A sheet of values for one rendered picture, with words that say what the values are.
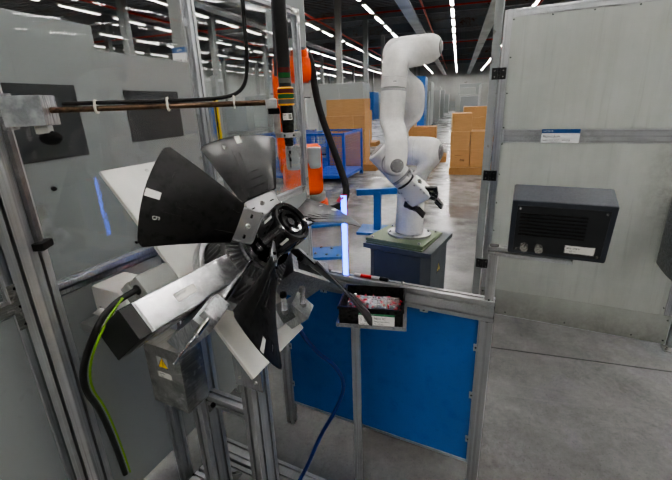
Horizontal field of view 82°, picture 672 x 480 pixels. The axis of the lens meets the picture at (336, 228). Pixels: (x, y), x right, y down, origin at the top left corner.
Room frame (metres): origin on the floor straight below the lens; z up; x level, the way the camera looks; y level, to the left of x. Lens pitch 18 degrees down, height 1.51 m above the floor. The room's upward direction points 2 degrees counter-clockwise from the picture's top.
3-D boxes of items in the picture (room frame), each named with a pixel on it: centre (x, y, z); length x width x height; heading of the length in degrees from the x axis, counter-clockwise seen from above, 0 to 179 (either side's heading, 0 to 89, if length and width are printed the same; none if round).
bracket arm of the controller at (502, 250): (1.12, -0.61, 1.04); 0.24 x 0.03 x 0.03; 64
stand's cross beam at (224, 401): (1.06, 0.38, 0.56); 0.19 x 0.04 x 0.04; 64
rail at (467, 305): (1.36, -0.13, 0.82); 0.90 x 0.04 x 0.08; 64
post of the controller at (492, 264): (1.17, -0.51, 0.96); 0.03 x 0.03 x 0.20; 64
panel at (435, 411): (1.36, -0.13, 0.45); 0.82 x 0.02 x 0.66; 64
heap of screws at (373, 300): (1.18, -0.12, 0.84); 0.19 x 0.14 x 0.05; 78
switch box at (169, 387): (1.03, 0.52, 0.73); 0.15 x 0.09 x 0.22; 64
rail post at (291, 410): (1.55, 0.26, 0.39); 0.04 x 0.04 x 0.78; 64
